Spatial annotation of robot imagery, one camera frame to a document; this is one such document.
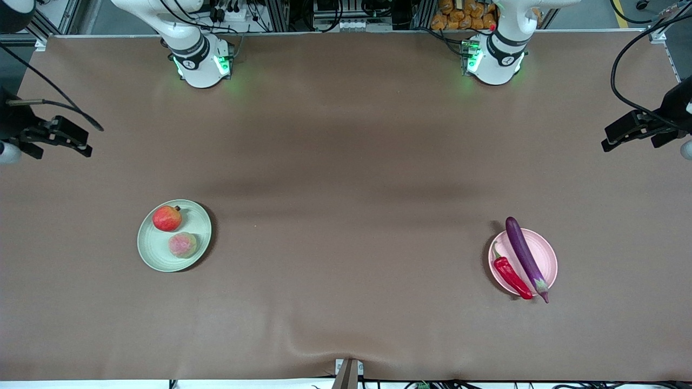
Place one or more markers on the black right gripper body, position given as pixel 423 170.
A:
pixel 12 121

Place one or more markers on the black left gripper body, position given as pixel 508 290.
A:
pixel 677 106

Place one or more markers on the red pomegranate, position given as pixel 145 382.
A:
pixel 167 218

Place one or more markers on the pink green peach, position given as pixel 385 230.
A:
pixel 183 245

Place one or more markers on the purple eggplant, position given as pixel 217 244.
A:
pixel 524 254

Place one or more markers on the red chili pepper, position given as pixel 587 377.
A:
pixel 511 275

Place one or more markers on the black rounded object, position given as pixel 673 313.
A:
pixel 15 11

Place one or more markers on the pink round plate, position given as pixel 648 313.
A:
pixel 546 254

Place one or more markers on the pale green round plate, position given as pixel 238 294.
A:
pixel 157 254

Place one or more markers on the orange packaged goods pile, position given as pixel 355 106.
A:
pixel 459 13

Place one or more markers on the white power strip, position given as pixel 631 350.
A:
pixel 365 25

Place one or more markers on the brown table cover cloth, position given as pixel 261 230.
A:
pixel 346 302

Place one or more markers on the aluminium frame post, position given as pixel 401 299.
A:
pixel 46 24
pixel 662 29

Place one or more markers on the silver table edge rail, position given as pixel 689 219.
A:
pixel 324 32

